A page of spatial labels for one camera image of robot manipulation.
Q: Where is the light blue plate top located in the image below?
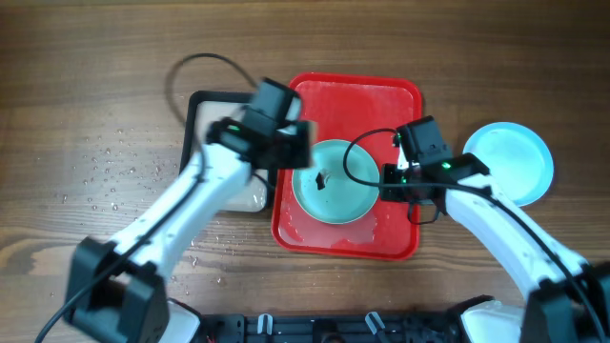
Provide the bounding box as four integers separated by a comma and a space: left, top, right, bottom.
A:
292, 139, 379, 225

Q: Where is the light blue plate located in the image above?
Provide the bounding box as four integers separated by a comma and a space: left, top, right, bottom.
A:
462, 122, 555, 207
292, 139, 379, 225

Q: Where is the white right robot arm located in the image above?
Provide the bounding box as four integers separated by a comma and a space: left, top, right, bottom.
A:
381, 153, 609, 342

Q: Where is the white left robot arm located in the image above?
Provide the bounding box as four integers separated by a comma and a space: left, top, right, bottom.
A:
57, 118, 316, 342

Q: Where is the black rectangular water tray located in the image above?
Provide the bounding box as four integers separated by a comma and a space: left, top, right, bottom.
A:
179, 91, 275, 213

